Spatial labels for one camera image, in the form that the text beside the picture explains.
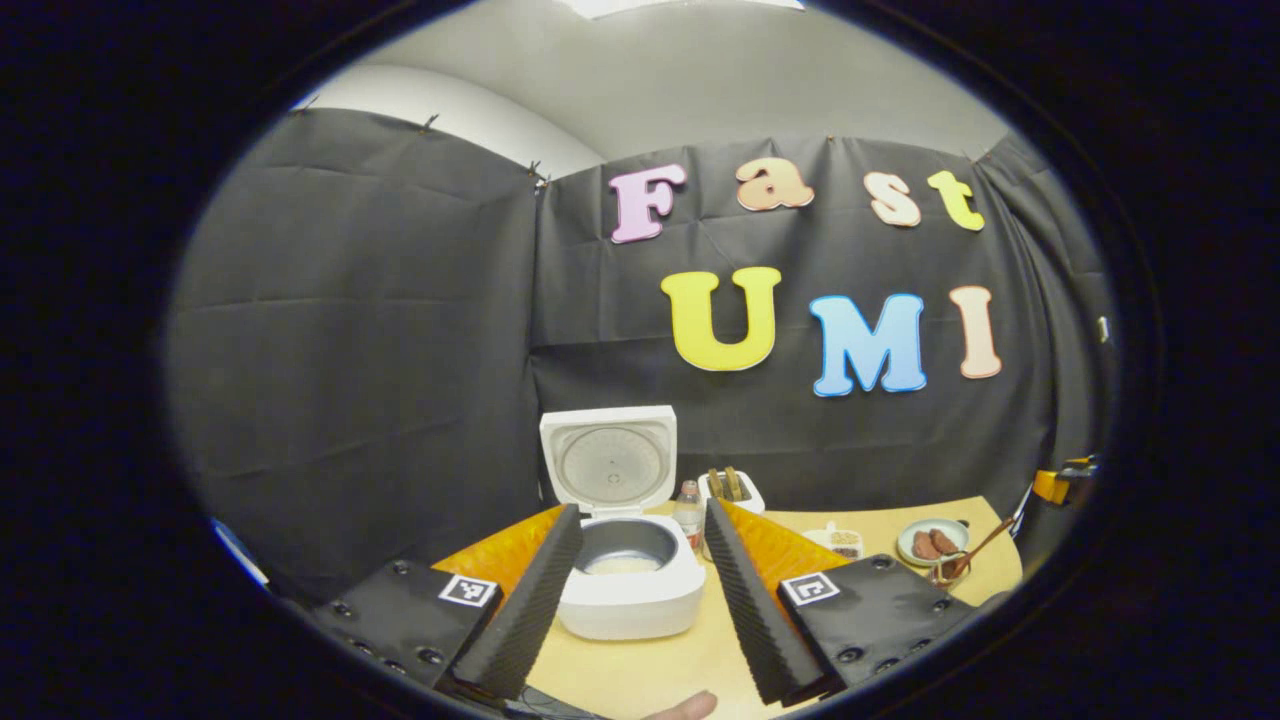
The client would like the white divided grain dish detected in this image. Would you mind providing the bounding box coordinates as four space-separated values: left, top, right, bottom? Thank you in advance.
804 521 864 561

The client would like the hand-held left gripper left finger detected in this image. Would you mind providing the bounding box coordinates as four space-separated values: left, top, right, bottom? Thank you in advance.
310 503 584 701

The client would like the white toaster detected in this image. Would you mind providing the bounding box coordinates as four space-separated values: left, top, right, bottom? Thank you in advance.
697 468 767 517

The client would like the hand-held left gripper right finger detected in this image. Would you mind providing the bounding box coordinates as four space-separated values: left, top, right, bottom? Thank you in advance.
705 497 986 706

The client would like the clear plastic bottle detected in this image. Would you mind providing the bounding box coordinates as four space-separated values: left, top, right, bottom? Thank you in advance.
672 480 707 557

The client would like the large square ceiling light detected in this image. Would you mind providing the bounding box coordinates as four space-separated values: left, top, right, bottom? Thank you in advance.
560 0 803 20

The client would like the white rice cooker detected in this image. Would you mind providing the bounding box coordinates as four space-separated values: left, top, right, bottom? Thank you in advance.
539 404 708 642

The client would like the brown wooden spoon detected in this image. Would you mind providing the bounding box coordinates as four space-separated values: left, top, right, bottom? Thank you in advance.
935 514 1017 586

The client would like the black backdrop cloth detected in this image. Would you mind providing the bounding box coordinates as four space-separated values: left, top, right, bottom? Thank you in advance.
165 105 1119 601

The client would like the pale green plate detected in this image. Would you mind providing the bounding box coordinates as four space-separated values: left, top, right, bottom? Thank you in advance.
896 517 970 567

